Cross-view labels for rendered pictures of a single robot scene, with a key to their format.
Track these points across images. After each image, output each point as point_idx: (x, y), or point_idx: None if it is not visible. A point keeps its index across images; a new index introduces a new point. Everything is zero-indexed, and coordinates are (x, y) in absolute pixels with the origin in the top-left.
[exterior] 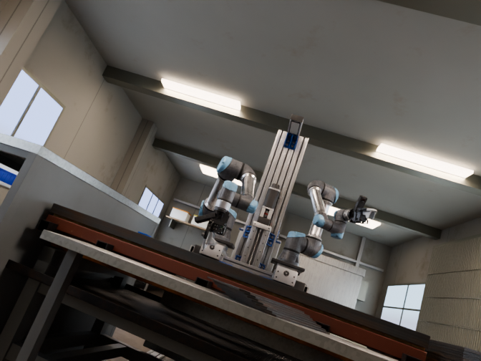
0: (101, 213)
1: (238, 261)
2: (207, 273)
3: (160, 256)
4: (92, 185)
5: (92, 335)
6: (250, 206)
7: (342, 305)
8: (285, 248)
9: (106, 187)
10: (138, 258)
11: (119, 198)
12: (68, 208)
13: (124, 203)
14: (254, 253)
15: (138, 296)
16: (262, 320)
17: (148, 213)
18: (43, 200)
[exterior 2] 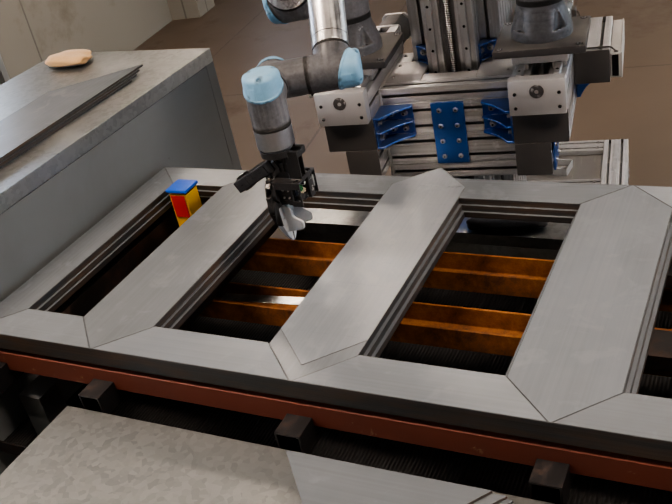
0: (72, 212)
1: (420, 89)
2: (295, 405)
3: (197, 388)
4: (5, 208)
5: None
6: (342, 81)
7: (582, 428)
8: (519, 4)
9: (35, 173)
10: (166, 397)
11: (81, 146)
12: (2, 287)
13: (101, 137)
14: (454, 30)
15: (253, 283)
16: None
17: (170, 79)
18: None
